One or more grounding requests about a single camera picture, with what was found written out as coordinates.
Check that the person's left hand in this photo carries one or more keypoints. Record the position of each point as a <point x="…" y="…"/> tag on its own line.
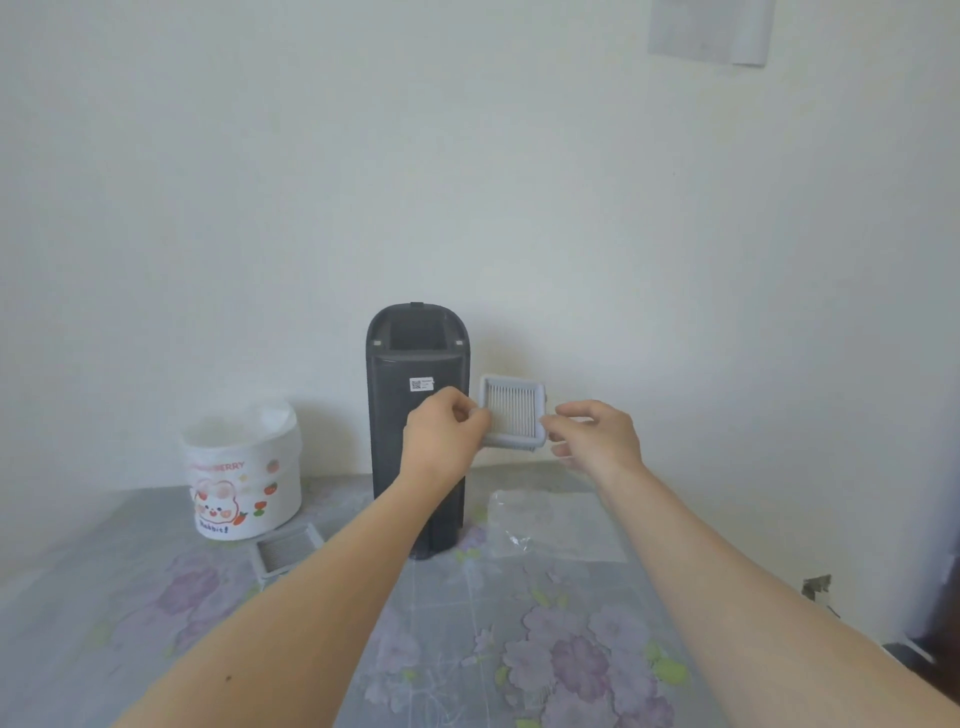
<point x="439" y="442"/>

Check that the person's right hand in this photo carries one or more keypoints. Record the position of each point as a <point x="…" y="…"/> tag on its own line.
<point x="604" y="446"/>

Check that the person's left thumb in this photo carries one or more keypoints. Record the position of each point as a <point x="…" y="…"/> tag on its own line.
<point x="474" y="424"/>

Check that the person's right thumb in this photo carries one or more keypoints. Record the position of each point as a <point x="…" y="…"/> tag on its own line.
<point x="564" y="427"/>

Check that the square white pleated filter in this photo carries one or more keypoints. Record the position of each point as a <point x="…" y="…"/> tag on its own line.
<point x="514" y="411"/>

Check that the person's right forearm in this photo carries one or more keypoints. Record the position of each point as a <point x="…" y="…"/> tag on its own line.
<point x="757" y="622"/>

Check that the person's left forearm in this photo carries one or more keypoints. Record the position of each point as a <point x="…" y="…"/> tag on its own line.
<point x="300" y="622"/>

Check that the clear plastic bag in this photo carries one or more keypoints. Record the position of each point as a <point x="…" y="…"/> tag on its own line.
<point x="555" y="525"/>

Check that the dark grey tall appliance body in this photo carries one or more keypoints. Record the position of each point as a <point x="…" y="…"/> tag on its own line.
<point x="397" y="360"/>

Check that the floral plastic tablecloth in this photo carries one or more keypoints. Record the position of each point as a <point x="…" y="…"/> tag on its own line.
<point x="487" y="645"/>

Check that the square grey framed filter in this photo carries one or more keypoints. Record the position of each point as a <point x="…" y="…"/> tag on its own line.
<point x="285" y="551"/>

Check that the white plastic bin liner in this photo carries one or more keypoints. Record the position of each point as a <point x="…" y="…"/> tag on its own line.
<point x="240" y="427"/>

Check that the white cartoon print bin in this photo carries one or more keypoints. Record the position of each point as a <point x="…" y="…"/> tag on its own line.
<point x="247" y="495"/>

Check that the dark furniture piece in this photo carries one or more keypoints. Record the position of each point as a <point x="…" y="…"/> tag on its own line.
<point x="937" y="615"/>

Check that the grey wall socket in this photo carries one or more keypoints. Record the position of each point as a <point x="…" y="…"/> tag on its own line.
<point x="817" y="587"/>

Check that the white paper sheet on wall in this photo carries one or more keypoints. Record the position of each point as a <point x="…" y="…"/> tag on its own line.
<point x="711" y="28"/>

